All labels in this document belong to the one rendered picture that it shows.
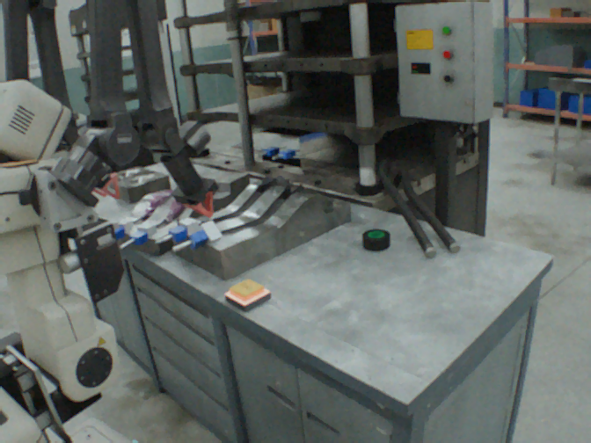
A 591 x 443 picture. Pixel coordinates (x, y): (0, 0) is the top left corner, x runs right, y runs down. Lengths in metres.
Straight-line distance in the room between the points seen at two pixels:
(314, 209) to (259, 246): 0.22
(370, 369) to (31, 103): 0.84
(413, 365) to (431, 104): 1.03
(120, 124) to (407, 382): 0.71
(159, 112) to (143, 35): 0.16
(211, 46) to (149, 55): 8.22
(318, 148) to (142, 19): 1.35
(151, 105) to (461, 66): 1.03
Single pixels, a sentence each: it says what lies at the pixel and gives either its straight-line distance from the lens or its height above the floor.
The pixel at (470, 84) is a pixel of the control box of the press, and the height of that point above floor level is 1.20.
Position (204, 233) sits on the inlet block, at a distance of 1.31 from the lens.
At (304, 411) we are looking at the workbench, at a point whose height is 0.52.
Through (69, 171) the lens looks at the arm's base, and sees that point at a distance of 0.93.
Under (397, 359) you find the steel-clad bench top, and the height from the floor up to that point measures 0.80.
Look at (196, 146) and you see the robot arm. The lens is 1.11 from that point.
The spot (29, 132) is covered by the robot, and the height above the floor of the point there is 1.28.
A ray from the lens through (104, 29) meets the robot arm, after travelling 0.98.
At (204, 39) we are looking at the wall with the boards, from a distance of 9.19.
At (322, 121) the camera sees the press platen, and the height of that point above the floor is 1.03.
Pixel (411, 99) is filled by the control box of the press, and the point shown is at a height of 1.14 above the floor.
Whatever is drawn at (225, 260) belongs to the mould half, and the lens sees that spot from 1.28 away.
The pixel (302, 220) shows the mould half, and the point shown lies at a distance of 1.43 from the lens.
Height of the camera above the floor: 1.40
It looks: 22 degrees down
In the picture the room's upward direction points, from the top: 5 degrees counter-clockwise
